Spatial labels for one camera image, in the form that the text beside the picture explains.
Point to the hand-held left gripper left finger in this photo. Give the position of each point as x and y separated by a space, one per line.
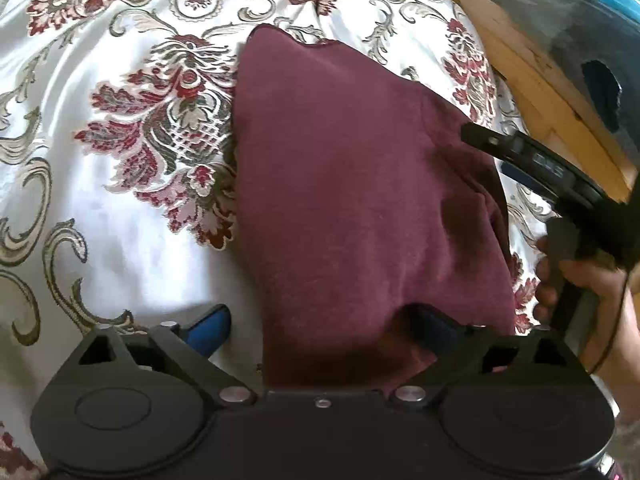
213 325

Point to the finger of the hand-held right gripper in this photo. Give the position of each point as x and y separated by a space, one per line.
492 142

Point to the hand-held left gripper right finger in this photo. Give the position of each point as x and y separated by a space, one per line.
436 331

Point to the maroon garment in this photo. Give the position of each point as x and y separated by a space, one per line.
360 200

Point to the person's right forearm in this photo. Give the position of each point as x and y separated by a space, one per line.
620 350

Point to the person's right hand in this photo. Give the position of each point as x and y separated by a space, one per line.
595 280

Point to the grey plastic storage box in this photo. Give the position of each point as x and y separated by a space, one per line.
575 25

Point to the white floral bedspread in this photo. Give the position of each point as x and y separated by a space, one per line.
100 170

